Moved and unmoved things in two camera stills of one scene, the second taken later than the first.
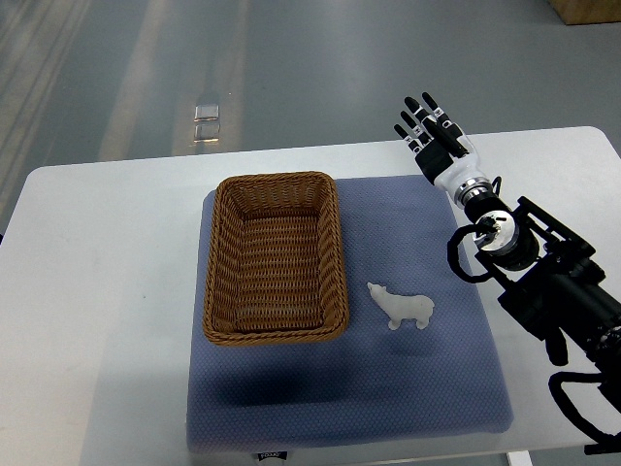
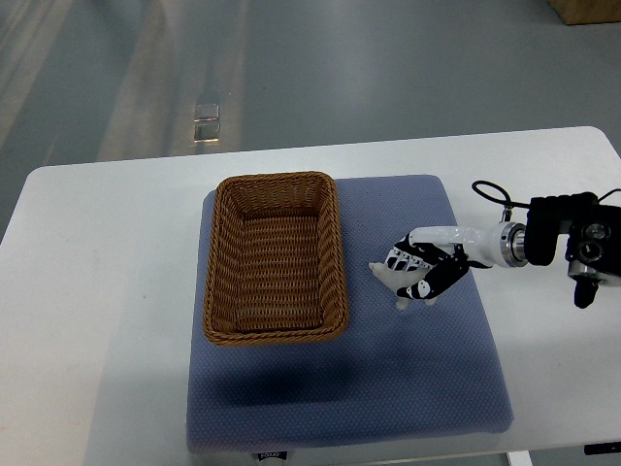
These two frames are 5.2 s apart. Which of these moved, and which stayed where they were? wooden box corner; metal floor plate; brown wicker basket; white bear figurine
Moved: white bear figurine
Stayed: metal floor plate; wooden box corner; brown wicker basket
